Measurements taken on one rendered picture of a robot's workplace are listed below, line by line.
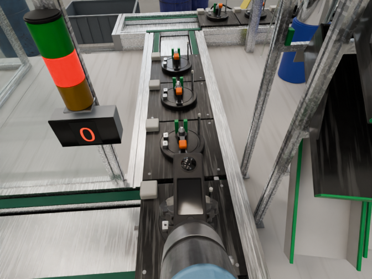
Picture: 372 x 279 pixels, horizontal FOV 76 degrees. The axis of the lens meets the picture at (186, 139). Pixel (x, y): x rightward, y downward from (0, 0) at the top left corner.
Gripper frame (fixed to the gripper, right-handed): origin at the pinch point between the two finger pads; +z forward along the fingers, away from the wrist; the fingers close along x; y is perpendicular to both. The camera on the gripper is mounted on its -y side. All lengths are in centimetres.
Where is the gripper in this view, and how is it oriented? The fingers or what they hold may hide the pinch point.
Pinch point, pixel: (187, 196)
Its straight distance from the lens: 51.0
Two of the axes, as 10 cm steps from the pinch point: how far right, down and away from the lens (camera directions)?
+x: 10.0, -0.6, 0.3
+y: 0.6, 10.0, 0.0
